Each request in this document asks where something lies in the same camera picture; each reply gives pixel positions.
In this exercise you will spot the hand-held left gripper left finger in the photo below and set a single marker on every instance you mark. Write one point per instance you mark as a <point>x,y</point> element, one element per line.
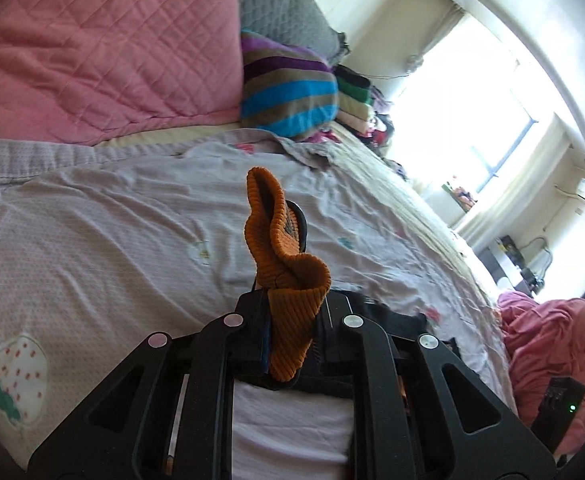
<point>265,347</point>

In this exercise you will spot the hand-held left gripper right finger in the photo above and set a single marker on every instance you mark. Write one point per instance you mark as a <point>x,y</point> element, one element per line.
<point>332,340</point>

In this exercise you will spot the black garment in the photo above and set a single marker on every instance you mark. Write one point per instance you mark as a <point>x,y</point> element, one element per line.
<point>397,322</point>

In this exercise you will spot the orange ribbed knit garment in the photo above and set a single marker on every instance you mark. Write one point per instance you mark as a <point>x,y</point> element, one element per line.
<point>285,270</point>

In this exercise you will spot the stack of folded clothes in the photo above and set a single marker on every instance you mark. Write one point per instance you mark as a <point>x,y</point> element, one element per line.
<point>357,100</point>

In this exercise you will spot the crumpled pink blanket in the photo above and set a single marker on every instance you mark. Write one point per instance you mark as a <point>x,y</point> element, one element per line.
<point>547,340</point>

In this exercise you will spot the cluttered white desk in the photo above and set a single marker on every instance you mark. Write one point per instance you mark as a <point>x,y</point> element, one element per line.
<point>509,260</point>

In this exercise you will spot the beige bed cover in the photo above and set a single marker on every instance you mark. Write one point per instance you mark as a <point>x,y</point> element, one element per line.
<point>387,172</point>

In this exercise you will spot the printed lilac bed sheet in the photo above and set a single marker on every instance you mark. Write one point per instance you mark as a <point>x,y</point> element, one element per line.
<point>122,240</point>

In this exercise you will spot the colourful small ornaments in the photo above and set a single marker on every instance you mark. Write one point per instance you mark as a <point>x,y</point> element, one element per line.
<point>460,195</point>

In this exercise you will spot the cream curtain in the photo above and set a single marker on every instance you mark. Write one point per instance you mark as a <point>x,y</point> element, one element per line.
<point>517,195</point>

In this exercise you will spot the striped knit pillow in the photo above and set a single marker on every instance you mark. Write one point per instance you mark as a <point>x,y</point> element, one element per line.
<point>287,85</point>

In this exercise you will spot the bright window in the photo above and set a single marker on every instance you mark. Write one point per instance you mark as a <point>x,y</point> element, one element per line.
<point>472,110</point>

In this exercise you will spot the grey pillow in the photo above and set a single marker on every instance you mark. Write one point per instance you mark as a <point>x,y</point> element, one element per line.
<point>292,10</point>

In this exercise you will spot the pink quilted blanket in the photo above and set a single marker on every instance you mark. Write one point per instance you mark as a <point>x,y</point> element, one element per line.
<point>97,45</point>

